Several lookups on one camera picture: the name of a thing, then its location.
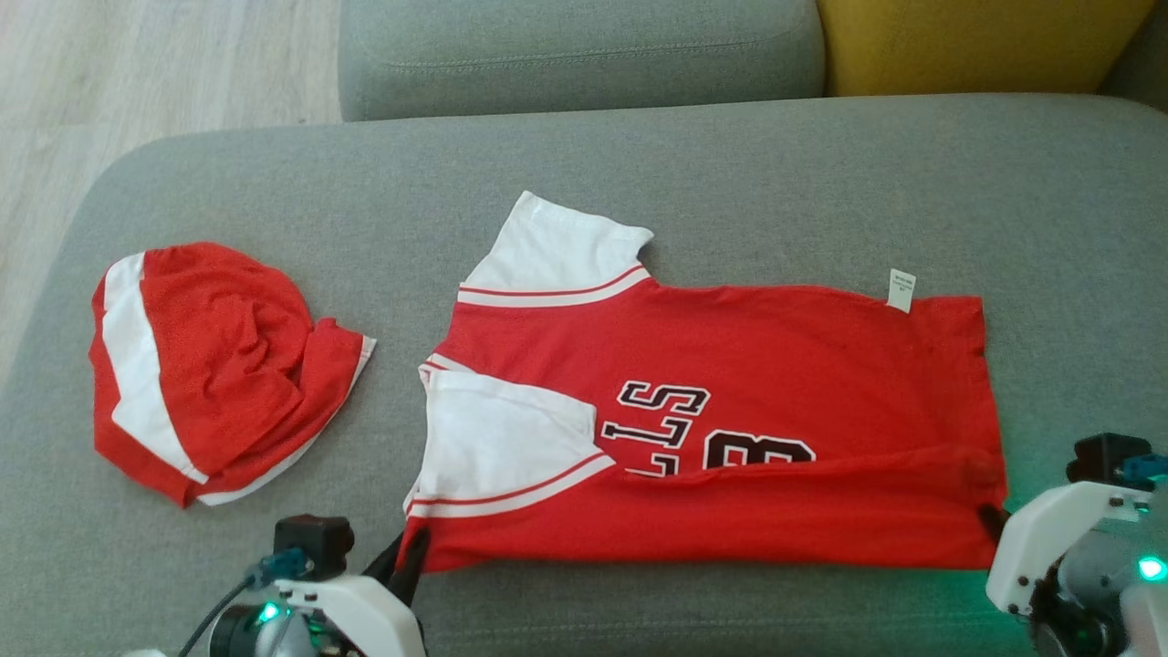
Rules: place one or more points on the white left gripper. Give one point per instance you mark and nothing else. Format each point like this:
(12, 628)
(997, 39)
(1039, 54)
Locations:
(374, 620)

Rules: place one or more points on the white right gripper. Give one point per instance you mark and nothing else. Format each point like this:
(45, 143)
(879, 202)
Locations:
(1040, 538)

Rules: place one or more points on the red mesh shorts white stripe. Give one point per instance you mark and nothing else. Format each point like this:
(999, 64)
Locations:
(228, 365)

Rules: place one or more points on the red white printed jersey shirt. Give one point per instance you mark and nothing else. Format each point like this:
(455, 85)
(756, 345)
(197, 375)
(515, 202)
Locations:
(776, 347)

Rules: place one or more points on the grey fabric sofa seat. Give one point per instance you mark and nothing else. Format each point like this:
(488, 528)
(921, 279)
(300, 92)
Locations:
(730, 164)

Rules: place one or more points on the grey sofa back cushion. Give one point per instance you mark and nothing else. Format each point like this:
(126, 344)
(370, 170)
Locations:
(584, 55)
(1145, 73)

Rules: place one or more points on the yellow sofa cushion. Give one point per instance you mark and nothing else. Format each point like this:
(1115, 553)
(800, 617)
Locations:
(976, 46)

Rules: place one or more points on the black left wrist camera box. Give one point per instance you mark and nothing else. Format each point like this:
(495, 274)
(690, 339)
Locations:
(315, 543)

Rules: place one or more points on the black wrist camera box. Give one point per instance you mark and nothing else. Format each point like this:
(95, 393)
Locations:
(315, 543)
(1104, 458)

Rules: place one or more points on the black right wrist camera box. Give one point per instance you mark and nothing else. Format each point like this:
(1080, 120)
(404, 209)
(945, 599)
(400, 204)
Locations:
(1104, 458)

